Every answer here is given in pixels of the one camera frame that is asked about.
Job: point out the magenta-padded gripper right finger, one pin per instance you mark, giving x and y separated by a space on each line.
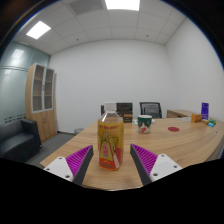
146 160

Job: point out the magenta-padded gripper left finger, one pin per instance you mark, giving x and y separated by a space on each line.
78 160

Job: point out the yellow-labelled drink bottle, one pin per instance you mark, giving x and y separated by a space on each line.
110 140

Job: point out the green mug with red print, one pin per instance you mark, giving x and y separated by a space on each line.
144 124

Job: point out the white printed leaflet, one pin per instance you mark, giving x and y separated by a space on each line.
154 121

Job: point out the flat round red coaster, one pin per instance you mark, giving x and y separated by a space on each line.
173 129

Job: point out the black mesh office chair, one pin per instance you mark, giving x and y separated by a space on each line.
151 109

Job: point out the upright dark brown box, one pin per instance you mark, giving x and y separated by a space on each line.
102 110

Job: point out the flat dark brown box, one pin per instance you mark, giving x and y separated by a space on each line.
125 108

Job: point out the wooden side desk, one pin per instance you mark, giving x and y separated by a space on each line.
178 113

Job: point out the white sheet with round print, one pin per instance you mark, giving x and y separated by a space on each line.
186 118

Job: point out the black leather sofa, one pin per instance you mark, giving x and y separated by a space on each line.
18 140

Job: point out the orange box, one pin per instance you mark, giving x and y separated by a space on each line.
196 117

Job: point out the small tan box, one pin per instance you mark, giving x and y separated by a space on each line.
204 122

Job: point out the wooden glass-door shelf cabinet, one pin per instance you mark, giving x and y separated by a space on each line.
41 100

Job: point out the small light blue box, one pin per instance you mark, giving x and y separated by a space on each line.
211 125

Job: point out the green flat box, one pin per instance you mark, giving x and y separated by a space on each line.
212 121

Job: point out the purple upright box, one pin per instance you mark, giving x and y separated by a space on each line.
205 111

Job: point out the rectangular ceiling light panel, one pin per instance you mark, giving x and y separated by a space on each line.
38 29
122 4

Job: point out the ceiling air vent grille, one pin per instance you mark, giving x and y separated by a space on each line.
85 6

